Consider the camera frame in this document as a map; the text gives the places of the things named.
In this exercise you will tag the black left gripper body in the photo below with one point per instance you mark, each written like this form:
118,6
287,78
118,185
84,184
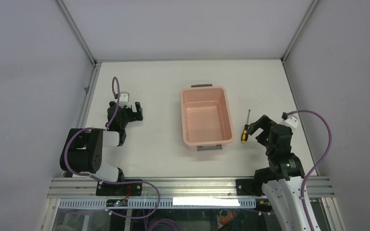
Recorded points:
127,117

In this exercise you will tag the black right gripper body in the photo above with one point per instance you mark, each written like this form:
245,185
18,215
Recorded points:
268,149

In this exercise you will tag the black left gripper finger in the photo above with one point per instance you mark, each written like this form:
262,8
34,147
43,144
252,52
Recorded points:
138,114
127,109

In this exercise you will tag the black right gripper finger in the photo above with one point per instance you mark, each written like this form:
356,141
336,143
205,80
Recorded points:
263,137
264,123

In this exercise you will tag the yellow black screwdriver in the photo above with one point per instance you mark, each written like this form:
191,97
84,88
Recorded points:
245,135

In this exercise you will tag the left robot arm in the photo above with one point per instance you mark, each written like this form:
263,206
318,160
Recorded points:
83,151

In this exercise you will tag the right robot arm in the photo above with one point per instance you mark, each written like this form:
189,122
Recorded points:
283,181

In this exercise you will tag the pink plastic bin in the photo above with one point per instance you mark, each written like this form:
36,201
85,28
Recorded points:
206,118

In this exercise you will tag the orange object under table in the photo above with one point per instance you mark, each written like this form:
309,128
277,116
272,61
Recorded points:
227,215

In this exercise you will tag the small green circuit board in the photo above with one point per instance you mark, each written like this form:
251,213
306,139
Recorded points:
114,203

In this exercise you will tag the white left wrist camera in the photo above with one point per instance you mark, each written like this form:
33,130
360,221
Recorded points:
124,100

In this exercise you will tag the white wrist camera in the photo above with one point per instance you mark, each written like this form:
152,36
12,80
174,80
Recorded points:
124,100
290,121

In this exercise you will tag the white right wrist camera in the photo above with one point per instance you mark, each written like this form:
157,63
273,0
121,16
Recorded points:
290,121

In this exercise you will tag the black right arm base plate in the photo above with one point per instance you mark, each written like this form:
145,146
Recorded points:
249,187

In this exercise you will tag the aluminium front frame rail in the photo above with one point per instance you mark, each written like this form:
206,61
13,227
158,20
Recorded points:
216,187

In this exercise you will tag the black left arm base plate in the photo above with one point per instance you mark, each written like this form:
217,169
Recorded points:
134,188

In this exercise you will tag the aluminium left frame post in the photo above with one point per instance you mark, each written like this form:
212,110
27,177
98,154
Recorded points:
75,30

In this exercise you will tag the aluminium frame post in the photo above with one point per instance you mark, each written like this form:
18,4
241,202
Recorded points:
75,30
300,28

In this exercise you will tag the grey slotted cable duct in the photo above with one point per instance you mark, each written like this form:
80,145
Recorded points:
169,203

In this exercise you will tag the aluminium right frame post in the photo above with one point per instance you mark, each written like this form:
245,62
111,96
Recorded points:
300,28

